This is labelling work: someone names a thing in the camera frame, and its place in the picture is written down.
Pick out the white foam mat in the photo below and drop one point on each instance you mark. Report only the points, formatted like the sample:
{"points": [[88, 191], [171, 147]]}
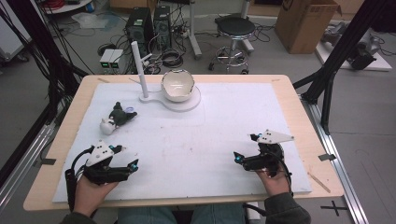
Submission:
{"points": [[186, 140]]}

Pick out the person's legs in jeans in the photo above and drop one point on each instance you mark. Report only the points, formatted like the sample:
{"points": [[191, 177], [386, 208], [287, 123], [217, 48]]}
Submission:
{"points": [[149, 216]]}

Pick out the person's left hand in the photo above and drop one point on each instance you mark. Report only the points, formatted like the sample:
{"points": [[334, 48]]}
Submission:
{"points": [[90, 196]]}

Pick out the white metal desk leg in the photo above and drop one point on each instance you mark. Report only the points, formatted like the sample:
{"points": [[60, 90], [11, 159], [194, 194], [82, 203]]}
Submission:
{"points": [[246, 28], [193, 34]]}

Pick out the black tape cross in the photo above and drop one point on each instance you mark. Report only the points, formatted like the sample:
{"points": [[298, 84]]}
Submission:
{"points": [[334, 207]]}

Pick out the grey device on board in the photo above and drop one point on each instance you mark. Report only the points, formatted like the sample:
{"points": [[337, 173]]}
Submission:
{"points": [[361, 53]]}

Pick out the round white table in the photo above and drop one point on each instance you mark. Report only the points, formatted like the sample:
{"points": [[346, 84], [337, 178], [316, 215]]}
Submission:
{"points": [[67, 6]]}

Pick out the white eggshell-shaped bowl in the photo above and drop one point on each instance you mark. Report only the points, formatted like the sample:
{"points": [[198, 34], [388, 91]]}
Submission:
{"points": [[177, 85]]}

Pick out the clear plastic sheet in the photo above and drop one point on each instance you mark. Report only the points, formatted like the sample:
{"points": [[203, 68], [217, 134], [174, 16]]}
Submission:
{"points": [[90, 20]]}

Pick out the person's right hand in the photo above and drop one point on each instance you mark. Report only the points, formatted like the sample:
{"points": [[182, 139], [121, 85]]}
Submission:
{"points": [[275, 185]]}

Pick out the white stand with pole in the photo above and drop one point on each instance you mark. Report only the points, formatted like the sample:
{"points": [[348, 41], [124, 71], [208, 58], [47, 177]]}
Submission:
{"points": [[183, 104]]}

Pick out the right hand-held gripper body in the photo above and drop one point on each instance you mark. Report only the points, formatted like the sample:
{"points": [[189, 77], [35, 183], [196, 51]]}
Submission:
{"points": [[264, 160]]}

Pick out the thin wooden stick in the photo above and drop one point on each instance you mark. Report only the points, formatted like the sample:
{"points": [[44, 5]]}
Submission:
{"points": [[319, 182]]}

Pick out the black round stool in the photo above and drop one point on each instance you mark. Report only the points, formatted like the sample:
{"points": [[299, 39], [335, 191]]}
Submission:
{"points": [[235, 26]]}

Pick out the white power supply unit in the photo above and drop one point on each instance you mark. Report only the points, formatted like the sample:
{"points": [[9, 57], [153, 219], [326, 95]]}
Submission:
{"points": [[106, 59], [117, 59]]}

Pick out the white board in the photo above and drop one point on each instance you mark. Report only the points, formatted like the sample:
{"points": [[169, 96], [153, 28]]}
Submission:
{"points": [[381, 65]]}

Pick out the aluminium rail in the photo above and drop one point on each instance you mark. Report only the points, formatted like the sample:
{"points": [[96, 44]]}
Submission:
{"points": [[25, 161], [336, 168]]}

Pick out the dark plush toy white head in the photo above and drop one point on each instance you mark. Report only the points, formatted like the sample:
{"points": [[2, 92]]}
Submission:
{"points": [[120, 116]]}

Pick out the slim black computer tower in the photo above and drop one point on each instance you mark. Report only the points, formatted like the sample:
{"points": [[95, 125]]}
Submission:
{"points": [[162, 26]]}

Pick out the large black computer tower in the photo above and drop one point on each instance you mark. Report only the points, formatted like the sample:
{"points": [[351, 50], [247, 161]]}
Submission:
{"points": [[138, 28]]}

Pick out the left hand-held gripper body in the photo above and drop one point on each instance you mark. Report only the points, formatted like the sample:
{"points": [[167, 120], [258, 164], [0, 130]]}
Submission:
{"points": [[99, 154]]}

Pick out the cardboard box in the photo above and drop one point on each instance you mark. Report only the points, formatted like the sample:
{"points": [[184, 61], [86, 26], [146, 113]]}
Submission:
{"points": [[305, 28]]}

